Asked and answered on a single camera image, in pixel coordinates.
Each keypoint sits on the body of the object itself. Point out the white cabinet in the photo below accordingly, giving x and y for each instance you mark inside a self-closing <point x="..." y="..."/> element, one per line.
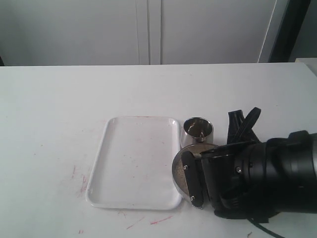
<point x="119" y="32"/>

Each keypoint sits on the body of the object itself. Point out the black vertical post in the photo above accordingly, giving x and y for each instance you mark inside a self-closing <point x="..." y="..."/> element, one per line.
<point x="289" y="29"/>

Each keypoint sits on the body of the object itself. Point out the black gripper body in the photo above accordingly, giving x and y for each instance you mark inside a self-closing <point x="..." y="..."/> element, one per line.
<point x="257" y="173"/>

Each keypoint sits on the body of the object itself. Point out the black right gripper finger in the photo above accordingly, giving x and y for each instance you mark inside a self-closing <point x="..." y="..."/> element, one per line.
<point x="195" y="179"/>

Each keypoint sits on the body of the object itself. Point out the white rectangular plastic tray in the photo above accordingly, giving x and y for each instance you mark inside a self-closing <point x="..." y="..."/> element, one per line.
<point x="133" y="166"/>

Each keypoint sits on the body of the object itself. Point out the small steel cup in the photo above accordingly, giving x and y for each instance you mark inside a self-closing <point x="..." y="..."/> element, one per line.
<point x="196" y="130"/>

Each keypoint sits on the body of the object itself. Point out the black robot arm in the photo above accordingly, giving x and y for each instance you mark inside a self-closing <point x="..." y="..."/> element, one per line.
<point x="291" y="177"/>

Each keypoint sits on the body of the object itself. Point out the large steel bowl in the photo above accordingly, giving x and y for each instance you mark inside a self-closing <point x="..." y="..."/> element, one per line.
<point x="178" y="173"/>

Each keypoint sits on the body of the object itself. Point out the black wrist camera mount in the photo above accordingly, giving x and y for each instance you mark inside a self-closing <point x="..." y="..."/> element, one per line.
<point x="241" y="129"/>

